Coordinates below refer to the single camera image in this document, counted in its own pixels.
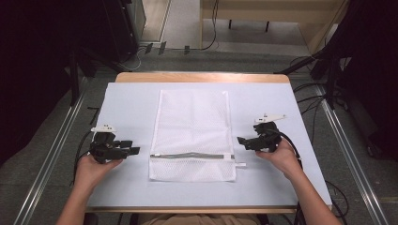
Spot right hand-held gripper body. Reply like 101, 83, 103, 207
252, 112, 287, 154

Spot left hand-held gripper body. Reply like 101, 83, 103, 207
89, 124, 132, 164

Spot white mesh laundry bag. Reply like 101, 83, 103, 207
148, 89, 247, 183

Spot person's left hand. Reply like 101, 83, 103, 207
74, 154, 125, 189

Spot person's right hand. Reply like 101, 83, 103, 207
255, 137, 304, 182

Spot pale blue table mat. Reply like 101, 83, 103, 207
86, 82, 333, 210

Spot black metal stand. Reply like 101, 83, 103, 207
274, 46, 348, 111
64, 46, 130, 107

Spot person's lap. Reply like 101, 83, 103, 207
140, 213, 262, 225

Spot dark cabinet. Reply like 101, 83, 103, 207
102, 0, 147, 62

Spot light wooden bench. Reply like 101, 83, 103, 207
200, 0, 349, 54

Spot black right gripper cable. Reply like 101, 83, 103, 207
275, 128, 304, 171

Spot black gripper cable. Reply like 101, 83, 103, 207
275, 128, 304, 171
69, 130, 95, 188

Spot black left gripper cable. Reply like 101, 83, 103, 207
69, 130, 95, 188

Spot black floor cables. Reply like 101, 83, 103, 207
292, 82, 327, 144

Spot metal floor rail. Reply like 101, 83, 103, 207
314, 83, 389, 225
12, 78, 89, 225

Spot black hanging cable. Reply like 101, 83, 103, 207
200, 0, 220, 52

